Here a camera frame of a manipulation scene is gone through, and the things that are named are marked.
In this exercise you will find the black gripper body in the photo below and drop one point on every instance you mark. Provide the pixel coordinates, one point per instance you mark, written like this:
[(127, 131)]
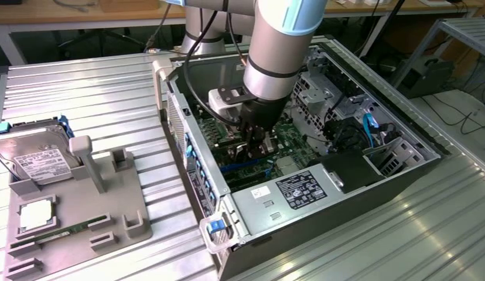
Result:
[(262, 112)]

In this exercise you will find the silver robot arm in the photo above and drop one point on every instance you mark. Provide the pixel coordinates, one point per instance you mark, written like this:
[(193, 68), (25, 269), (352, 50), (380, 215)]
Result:
[(274, 44)]

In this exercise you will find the blue expansion slot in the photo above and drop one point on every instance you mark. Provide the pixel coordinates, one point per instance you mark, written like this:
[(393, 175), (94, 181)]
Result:
[(237, 167)]

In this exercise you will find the black expansion slot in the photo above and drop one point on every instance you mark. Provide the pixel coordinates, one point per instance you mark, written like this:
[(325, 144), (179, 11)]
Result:
[(246, 178)]

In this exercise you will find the black installed RAM module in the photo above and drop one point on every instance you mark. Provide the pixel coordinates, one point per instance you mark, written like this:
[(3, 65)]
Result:
[(226, 143)]

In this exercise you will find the green motherboard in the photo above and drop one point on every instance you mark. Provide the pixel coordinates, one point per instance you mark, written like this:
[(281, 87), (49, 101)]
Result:
[(293, 137)]

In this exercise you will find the silver chipset heatsink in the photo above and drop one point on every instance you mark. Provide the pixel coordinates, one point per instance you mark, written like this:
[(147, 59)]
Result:
[(288, 165)]

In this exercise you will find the perforated metal drive cage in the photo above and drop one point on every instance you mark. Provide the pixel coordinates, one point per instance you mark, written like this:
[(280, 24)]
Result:
[(317, 96)]

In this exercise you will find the black plastic air shroud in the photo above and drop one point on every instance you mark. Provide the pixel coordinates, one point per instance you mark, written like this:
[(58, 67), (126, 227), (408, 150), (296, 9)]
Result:
[(344, 169)]

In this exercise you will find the grey power supply unit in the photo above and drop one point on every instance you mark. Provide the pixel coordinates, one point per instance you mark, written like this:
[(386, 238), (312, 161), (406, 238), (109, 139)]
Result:
[(289, 210)]

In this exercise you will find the blue case latch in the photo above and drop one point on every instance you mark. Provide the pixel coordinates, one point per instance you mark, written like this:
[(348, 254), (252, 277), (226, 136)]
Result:
[(215, 227)]

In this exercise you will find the black and grey PC case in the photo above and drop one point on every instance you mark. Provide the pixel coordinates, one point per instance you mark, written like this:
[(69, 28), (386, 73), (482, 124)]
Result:
[(344, 210)]

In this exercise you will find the silver disk bay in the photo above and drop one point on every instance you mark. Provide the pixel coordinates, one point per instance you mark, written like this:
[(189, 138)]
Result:
[(398, 158)]

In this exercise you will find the blue disk carrier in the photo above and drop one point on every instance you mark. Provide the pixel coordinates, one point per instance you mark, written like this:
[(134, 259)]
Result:
[(66, 126)]

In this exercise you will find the silver hard disk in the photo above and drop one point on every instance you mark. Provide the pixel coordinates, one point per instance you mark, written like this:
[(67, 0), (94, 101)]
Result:
[(27, 152)]

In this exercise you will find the grey printed parts rack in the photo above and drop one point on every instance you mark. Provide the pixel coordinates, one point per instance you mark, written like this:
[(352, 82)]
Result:
[(70, 234)]

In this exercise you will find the green RAM stick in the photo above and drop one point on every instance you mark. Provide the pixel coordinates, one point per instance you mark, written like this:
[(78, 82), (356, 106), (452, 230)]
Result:
[(59, 232)]

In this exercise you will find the wooden desk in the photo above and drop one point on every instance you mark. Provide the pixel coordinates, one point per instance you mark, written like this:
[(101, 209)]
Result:
[(70, 14)]

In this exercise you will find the silver CPU chip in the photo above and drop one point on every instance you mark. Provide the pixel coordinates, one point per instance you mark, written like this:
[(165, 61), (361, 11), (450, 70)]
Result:
[(37, 215)]

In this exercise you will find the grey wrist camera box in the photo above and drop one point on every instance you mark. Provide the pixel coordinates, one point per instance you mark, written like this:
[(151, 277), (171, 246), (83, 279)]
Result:
[(221, 106)]

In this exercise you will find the grey metal shelf frame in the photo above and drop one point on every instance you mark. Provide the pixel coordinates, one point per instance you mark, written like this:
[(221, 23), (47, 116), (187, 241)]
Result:
[(465, 29)]

